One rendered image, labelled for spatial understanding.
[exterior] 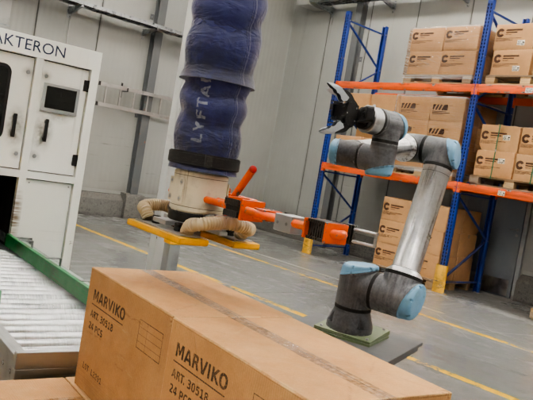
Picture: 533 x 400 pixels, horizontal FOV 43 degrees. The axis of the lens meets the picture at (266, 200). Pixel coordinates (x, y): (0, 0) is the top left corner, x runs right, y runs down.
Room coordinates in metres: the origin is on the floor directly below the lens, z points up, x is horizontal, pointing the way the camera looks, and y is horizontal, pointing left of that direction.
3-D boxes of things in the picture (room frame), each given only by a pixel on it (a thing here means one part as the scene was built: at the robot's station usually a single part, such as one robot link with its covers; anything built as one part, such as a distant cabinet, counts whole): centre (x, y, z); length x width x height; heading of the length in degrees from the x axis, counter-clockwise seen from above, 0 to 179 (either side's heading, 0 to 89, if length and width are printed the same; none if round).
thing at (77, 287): (3.83, 1.16, 0.60); 1.60 x 0.10 x 0.09; 36
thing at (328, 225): (1.63, -0.15, 1.24); 0.08 x 0.07 x 0.05; 38
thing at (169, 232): (2.05, 0.29, 1.14); 0.34 x 0.10 x 0.05; 38
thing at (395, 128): (2.24, -0.35, 1.57); 0.12 x 0.09 x 0.10; 128
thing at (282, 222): (1.74, -0.07, 1.24); 0.07 x 0.07 x 0.04; 38
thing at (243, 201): (1.91, 0.06, 1.24); 0.10 x 0.08 x 0.06; 128
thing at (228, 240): (2.17, 0.14, 1.14); 0.34 x 0.10 x 0.05; 38
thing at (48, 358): (2.45, 0.47, 0.58); 0.70 x 0.03 x 0.06; 126
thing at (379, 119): (2.18, -0.29, 1.58); 0.09 x 0.05 x 0.10; 38
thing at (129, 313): (2.10, 0.20, 0.74); 0.60 x 0.40 x 0.40; 36
